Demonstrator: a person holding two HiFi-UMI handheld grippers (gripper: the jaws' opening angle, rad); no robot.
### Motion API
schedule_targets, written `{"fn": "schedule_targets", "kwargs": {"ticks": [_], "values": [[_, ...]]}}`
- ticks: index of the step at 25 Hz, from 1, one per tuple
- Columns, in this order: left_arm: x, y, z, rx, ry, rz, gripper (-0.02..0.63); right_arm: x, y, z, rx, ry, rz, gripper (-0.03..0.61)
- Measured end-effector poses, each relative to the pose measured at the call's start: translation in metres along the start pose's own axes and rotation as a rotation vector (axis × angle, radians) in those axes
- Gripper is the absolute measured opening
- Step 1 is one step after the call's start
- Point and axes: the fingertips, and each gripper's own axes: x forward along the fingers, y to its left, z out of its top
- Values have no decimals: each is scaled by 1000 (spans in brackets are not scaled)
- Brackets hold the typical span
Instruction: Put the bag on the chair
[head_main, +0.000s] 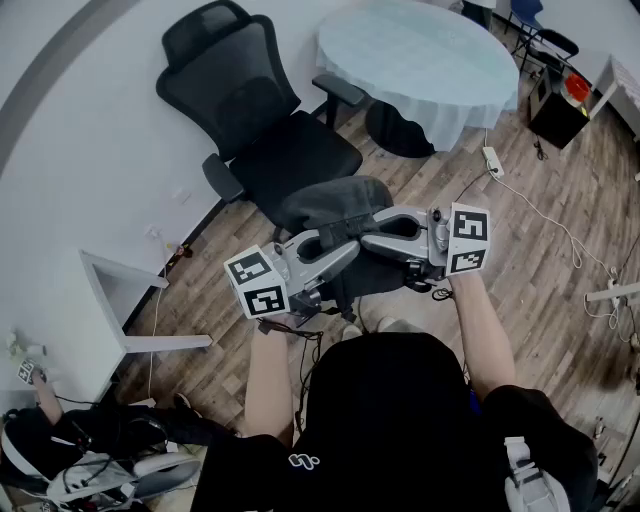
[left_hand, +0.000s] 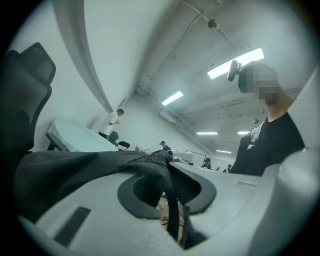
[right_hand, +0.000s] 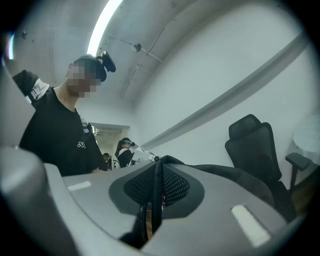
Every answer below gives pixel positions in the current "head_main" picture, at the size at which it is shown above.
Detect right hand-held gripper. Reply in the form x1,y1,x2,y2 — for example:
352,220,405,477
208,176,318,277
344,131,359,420
359,201,493,295

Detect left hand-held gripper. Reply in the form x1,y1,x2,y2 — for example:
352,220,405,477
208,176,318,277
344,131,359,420
223,226,362,320

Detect dark grey backpack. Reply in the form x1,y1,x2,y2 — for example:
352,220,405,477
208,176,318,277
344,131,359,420
279,174,407,321

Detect black mesh office chair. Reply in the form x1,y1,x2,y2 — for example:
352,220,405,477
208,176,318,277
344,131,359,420
155,0,369,245

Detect person's right forearm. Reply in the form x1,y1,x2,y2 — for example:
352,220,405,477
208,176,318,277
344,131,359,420
446,272,518,402

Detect person's left forearm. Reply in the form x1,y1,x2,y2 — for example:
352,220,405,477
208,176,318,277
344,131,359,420
243,312,297,449

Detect black folding chair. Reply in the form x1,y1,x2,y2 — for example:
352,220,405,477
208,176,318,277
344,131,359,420
518,28,581,77

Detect blue chair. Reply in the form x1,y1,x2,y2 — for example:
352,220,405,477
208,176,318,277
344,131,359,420
503,0,545,37

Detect person's grey trousers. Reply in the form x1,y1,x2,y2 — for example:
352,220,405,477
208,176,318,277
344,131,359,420
342,315,426,342

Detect white power strip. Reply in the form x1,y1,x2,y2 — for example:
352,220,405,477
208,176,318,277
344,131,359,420
481,145,506,180

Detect round table with pale cloth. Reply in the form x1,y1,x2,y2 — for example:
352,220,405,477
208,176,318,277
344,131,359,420
314,0,521,159

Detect person's black shirt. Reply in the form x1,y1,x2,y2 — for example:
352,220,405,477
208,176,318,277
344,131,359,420
189,331,600,512

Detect black box speaker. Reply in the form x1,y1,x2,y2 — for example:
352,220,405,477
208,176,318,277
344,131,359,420
528,69,592,151

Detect red lidded jar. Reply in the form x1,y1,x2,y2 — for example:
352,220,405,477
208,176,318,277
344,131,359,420
563,73,592,107

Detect white side table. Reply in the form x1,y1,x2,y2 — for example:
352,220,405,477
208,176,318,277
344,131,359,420
588,53,640,142

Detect white grey worn pouch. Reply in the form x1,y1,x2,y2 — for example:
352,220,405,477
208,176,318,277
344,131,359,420
502,436,572,512

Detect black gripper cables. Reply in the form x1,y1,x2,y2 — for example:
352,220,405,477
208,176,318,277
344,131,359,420
258,287,361,434

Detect long white cable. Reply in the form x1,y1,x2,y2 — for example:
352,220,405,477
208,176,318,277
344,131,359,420
482,127,632,344

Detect thin white wall cable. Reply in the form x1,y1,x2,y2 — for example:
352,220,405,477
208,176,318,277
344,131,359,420
146,228,172,402

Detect white low table frame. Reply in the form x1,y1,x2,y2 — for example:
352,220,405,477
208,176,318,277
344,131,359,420
584,281,640,304

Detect white open-frame desk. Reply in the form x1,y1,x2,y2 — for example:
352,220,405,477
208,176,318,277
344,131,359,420
0,248,214,407

